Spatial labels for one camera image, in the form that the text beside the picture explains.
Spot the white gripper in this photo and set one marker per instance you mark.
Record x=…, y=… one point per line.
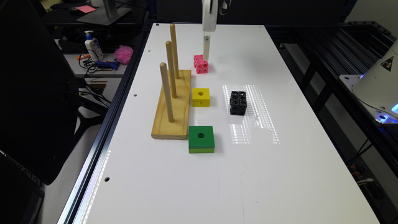
x=209, y=20

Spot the pink cube block cluster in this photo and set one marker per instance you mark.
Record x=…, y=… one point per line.
x=200, y=65

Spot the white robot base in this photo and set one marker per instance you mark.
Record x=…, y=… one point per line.
x=376, y=89

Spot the far wooden peg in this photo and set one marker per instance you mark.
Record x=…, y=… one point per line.
x=174, y=50

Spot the wooden peg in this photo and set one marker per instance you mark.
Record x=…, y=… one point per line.
x=170, y=61
x=166, y=87
x=174, y=50

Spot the middle wooden peg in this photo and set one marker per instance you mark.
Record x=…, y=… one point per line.
x=170, y=61

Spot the near wooden peg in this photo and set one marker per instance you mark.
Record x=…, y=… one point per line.
x=166, y=87

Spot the yellow block with hole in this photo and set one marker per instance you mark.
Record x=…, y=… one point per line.
x=200, y=97

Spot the black cube block cluster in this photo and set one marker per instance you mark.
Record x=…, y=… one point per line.
x=238, y=103

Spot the pink bath loofah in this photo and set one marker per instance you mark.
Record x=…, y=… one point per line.
x=123, y=54

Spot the blue glue gun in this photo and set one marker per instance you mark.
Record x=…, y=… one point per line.
x=114, y=65

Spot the wooden peg base board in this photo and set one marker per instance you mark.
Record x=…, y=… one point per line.
x=177, y=130

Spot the green block with hole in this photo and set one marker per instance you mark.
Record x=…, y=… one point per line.
x=201, y=139

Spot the grey monitor stand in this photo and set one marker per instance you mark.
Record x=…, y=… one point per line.
x=105, y=13

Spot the white lotion pump bottle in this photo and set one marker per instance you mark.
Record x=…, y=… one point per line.
x=93, y=46

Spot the pink sticky note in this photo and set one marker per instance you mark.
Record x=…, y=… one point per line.
x=86, y=9

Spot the black office chair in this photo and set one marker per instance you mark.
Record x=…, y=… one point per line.
x=42, y=114

